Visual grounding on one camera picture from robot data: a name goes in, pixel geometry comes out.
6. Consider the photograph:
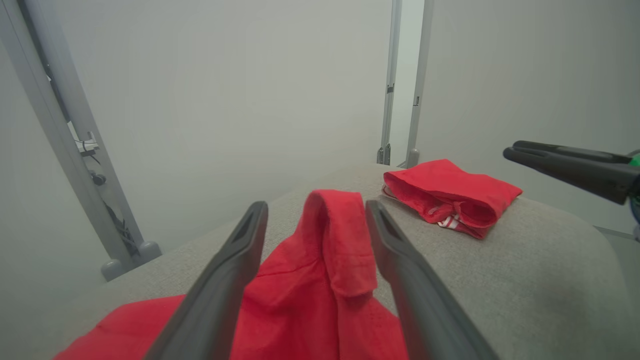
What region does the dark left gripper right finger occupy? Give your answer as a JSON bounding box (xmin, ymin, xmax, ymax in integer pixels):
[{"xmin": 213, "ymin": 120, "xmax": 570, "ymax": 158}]
[{"xmin": 364, "ymin": 199, "xmax": 501, "ymax": 360}]

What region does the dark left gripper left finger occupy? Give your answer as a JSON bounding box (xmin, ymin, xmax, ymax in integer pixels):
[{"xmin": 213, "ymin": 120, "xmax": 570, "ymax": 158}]
[{"xmin": 144, "ymin": 200, "xmax": 270, "ymax": 360}]

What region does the grey metal frame post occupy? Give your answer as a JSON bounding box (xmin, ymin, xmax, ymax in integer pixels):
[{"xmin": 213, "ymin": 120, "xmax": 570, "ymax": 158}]
[
  {"xmin": 0, "ymin": 0, "xmax": 128, "ymax": 282},
  {"xmin": 22, "ymin": 0, "xmax": 162, "ymax": 264},
  {"xmin": 405, "ymin": 0, "xmax": 435, "ymax": 169},
  {"xmin": 376, "ymin": 0, "xmax": 403, "ymax": 166}
]

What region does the red shorts white trim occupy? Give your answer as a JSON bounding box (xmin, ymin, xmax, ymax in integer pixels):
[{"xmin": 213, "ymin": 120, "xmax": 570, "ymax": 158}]
[{"xmin": 382, "ymin": 159, "xmax": 524, "ymax": 241}]

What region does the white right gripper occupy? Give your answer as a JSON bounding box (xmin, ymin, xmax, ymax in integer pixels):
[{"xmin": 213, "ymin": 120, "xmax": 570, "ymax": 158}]
[{"xmin": 502, "ymin": 140, "xmax": 640, "ymax": 206}]

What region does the red basketball jersey number 23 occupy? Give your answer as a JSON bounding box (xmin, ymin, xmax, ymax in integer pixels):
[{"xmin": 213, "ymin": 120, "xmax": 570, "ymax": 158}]
[{"xmin": 52, "ymin": 189, "xmax": 409, "ymax": 360}]

